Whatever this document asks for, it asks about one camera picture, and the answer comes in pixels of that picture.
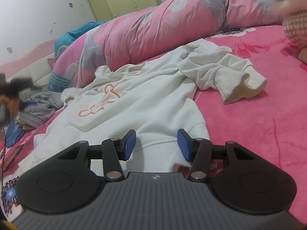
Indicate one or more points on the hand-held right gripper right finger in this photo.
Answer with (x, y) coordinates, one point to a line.
(183, 146)

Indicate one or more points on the white sweatshirt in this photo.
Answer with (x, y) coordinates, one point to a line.
(144, 100)

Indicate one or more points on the blue patterned pillow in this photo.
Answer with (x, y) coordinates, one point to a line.
(69, 38)

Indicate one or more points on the tan folded garment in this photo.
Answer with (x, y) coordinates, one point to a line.
(302, 56)

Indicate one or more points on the pink floral duvet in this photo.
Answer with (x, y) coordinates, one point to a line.
(144, 28)

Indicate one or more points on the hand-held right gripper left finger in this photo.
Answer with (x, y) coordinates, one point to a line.
(129, 146)

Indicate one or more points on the blue cloth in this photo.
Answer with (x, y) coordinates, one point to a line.
(13, 134)

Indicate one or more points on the beige cloth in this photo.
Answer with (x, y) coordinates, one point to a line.
(22, 123)

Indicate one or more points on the pink floral blanket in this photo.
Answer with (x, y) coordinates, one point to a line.
(239, 124)

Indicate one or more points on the grey garment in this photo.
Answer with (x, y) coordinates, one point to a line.
(40, 107)

